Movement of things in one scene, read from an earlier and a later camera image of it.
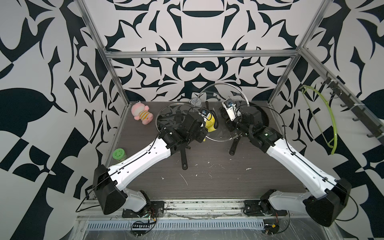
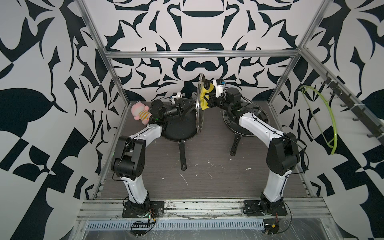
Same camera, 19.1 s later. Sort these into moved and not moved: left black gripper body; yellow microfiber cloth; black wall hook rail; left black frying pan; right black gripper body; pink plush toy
Moved: left black gripper body; right black gripper body; yellow microfiber cloth
Not moved: left black frying pan; black wall hook rail; pink plush toy
